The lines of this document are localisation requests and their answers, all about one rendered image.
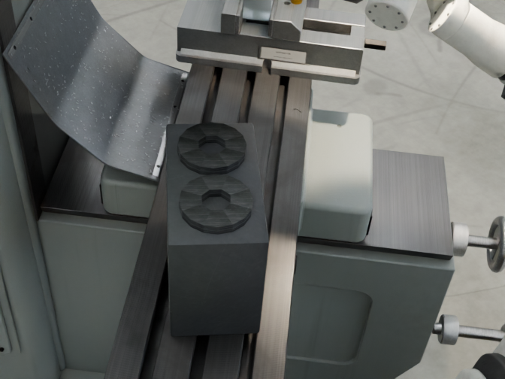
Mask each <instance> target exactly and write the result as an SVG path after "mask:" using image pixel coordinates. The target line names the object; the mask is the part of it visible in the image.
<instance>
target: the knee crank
mask: <svg viewBox="0 0 505 379"><path fill-rule="evenodd" d="M432 333H433V334H437V337H438V341H439V342H440V344H448V345H455V344H456V342H457V340H458V337H462V338H473V339H479V340H486V341H497V342H501V340H502V339H503V337H504V335H505V324H503V325H502V327H501V328H500V330H498V329H487V328H479V327H473V326H462V325H459V322H458V318H457V316H455V315H448V314H442V315H441V316H440V319H439V323H437V322H436V323H435V325H434V328H433V331H432Z"/></svg>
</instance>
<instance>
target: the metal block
mask: <svg viewBox="0 0 505 379"><path fill-rule="evenodd" d="M273 2H274V0H243V18H244V19H250V20H261V21H267V22H269V18H270V15H271V9H272V5H273Z"/></svg>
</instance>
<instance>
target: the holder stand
mask: <svg viewBox="0 0 505 379"><path fill-rule="evenodd" d="M166 184H167V246H168V292H169V316H170V334H171V336H192V335H229V334H248V333H258V332H259V330H260V323H261V316H262V302H263V295H264V288H265V275H266V268H267V260H268V247H269V239H268V228H267V222H266V216H265V206H264V199H263V194H262V183H261V177H260V171H259V161H258V154H257V149H256V138H255V132H254V126H253V124H252V123H212V122H209V123H195V124H168V125H167V126H166Z"/></svg>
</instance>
